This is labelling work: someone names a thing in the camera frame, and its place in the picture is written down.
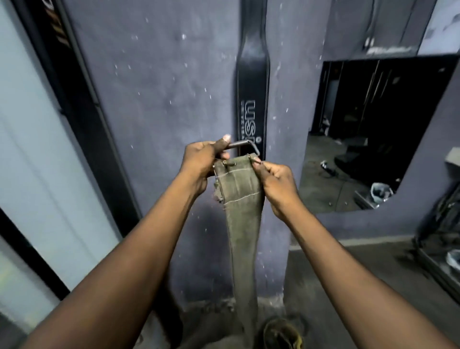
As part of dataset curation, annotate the person's left hand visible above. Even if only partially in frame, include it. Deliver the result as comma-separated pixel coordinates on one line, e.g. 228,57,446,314
179,135,232,197

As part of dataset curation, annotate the person's right hand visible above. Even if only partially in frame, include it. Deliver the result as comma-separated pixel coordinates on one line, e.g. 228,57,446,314
250,158,301,222

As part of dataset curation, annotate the olive green suede belt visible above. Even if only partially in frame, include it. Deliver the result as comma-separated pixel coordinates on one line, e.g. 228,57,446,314
212,139,266,349

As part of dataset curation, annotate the black leather belt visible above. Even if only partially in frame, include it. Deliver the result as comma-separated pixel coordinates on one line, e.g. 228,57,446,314
235,0,271,161

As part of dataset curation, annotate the tan belt with yellow patch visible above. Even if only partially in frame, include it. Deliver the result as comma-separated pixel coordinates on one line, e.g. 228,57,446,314
262,316,304,349

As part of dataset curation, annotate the person's right forearm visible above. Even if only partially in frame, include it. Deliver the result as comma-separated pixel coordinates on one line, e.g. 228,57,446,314
276,203,457,349

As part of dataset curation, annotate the person's left forearm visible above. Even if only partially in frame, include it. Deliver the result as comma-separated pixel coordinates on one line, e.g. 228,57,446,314
21,179,207,349

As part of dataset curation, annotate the grey machine shroud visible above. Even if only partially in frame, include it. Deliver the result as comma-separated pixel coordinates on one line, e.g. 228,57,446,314
0,0,123,335

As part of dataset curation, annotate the white box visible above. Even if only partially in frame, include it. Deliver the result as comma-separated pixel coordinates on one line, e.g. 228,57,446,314
416,0,460,57

